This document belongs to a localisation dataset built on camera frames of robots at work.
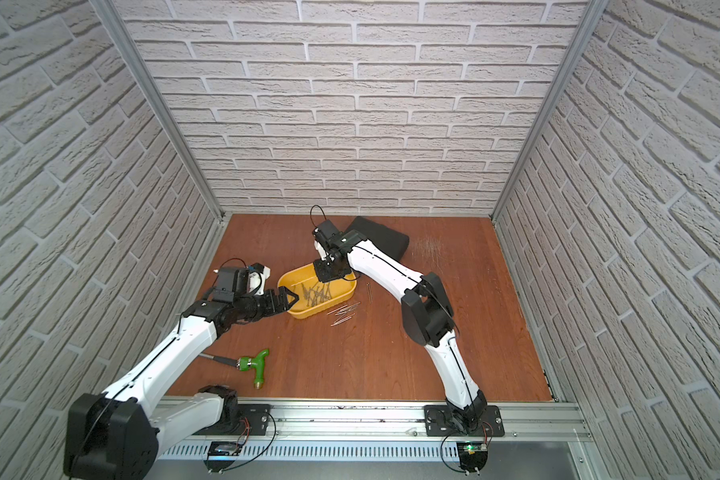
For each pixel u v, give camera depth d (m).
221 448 0.70
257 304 0.71
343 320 0.91
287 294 0.76
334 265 0.68
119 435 0.39
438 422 0.74
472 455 0.70
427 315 0.54
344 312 0.93
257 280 0.77
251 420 0.73
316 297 0.95
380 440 0.71
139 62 0.78
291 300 0.77
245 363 0.81
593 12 0.69
